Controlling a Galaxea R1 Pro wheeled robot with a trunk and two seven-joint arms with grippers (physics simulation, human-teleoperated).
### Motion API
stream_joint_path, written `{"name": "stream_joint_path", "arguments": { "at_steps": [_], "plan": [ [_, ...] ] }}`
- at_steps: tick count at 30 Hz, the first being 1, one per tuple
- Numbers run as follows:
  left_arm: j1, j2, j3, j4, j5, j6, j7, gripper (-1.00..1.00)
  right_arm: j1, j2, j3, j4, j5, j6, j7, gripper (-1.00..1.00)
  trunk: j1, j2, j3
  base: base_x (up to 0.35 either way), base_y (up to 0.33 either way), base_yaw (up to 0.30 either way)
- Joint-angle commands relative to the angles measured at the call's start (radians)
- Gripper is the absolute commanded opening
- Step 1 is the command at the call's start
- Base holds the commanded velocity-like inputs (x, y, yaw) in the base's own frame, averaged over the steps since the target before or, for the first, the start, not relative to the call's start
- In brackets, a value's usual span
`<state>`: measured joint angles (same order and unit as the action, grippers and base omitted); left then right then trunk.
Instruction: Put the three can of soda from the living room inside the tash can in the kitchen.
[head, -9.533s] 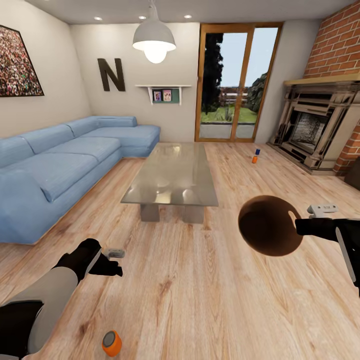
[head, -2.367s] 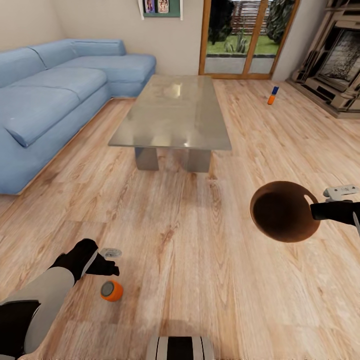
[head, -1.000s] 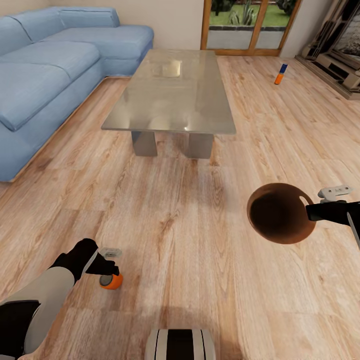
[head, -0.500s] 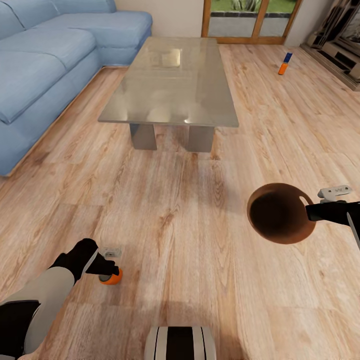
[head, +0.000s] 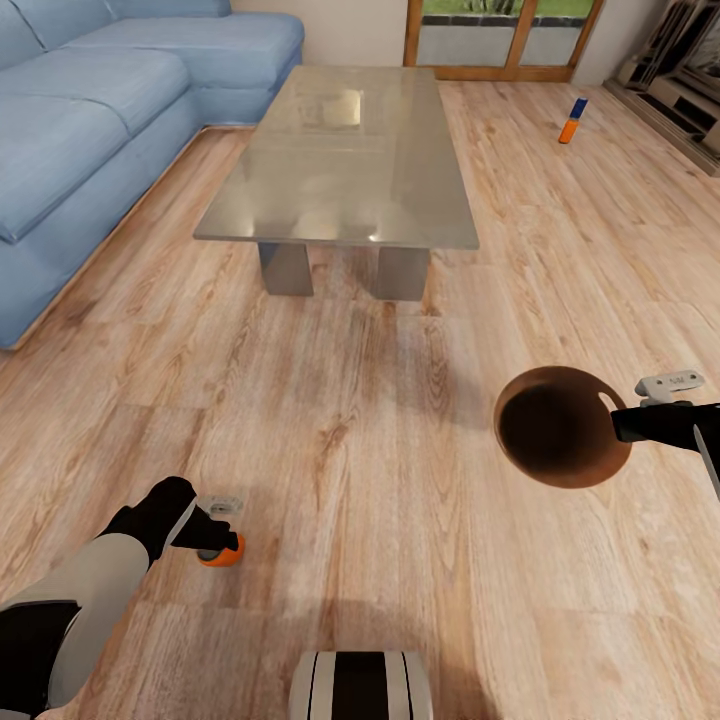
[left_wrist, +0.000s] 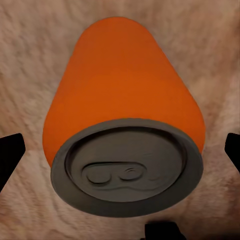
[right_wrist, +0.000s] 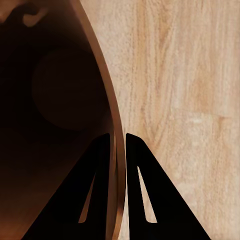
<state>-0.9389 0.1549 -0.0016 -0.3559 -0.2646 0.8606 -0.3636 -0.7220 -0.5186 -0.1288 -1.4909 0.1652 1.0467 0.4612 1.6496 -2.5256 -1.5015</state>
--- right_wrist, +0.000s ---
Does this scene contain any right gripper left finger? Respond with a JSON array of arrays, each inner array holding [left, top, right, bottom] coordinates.
[[21, 133, 111, 240]]

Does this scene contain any trash can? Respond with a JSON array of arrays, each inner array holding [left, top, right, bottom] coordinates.
[[0, 0, 127, 240]]

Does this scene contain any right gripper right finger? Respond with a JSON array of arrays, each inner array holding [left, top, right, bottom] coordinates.
[[125, 133, 211, 240]]

